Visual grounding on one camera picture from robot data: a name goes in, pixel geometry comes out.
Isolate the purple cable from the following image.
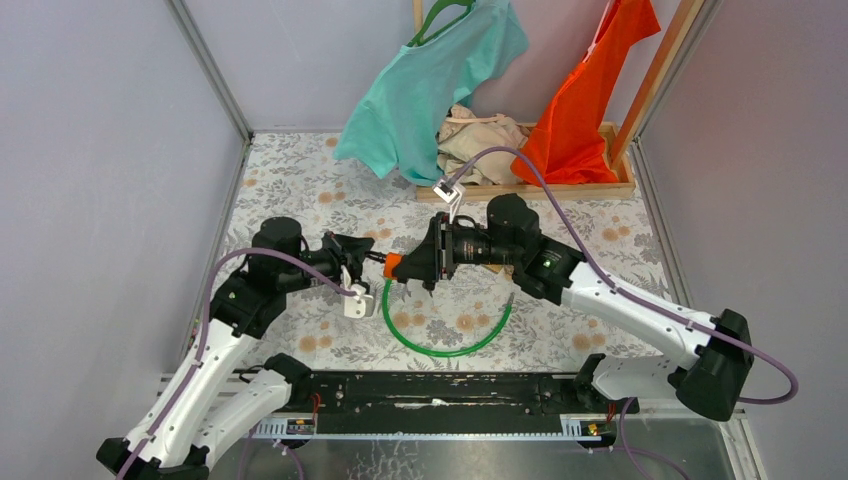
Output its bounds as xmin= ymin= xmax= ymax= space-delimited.
xmin=445 ymin=146 xmax=800 ymax=480
xmin=115 ymin=247 xmax=362 ymax=480

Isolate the floral table mat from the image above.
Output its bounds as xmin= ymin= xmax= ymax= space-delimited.
xmin=223 ymin=133 xmax=669 ymax=372

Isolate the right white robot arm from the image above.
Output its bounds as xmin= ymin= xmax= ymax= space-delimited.
xmin=384 ymin=194 xmax=754 ymax=421

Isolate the orange shirt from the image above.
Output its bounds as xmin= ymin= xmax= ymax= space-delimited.
xmin=521 ymin=0 xmax=661 ymax=185

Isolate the wooden post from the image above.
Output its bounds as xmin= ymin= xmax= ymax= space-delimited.
xmin=609 ymin=0 xmax=705 ymax=171

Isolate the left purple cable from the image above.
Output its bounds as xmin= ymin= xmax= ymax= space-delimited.
xmin=115 ymin=247 xmax=362 ymax=480

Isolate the green cable lock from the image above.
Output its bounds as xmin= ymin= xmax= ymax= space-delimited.
xmin=381 ymin=276 xmax=517 ymax=359

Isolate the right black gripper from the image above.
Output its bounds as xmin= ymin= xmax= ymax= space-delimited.
xmin=393 ymin=212 xmax=519 ymax=282

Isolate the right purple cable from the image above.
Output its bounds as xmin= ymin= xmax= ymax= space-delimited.
xmin=445 ymin=146 xmax=800 ymax=480

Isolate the orange black small padlock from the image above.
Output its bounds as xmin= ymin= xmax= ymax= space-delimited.
xmin=366 ymin=251 xmax=404 ymax=280

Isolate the teal shirt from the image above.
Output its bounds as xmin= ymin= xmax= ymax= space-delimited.
xmin=334 ymin=1 xmax=529 ymax=186

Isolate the wooden tray frame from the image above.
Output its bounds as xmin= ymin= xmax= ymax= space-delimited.
xmin=415 ymin=121 xmax=637 ymax=202

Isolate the beige crumpled cloth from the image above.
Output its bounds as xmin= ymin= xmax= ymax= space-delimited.
xmin=436 ymin=104 xmax=531 ymax=186

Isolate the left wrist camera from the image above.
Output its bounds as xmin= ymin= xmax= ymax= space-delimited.
xmin=340 ymin=267 xmax=375 ymax=319

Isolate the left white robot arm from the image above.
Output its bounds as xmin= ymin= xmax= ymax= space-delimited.
xmin=96 ymin=217 xmax=375 ymax=479

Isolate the green clothes hanger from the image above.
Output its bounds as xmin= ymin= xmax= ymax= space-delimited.
xmin=406 ymin=0 xmax=475 ymax=48

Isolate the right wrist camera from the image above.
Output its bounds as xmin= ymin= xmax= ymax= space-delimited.
xmin=432 ymin=177 xmax=466 ymax=224

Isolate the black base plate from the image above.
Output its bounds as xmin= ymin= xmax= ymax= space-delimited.
xmin=277 ymin=371 xmax=639 ymax=433

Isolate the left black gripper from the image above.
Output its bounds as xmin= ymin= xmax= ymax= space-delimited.
xmin=280 ymin=232 xmax=376 ymax=298

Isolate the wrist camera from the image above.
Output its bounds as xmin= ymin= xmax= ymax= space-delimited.
xmin=340 ymin=267 xmax=375 ymax=319
xmin=432 ymin=177 xmax=466 ymax=224

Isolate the white slotted cable duct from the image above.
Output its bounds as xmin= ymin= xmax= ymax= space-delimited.
xmin=252 ymin=415 xmax=617 ymax=446

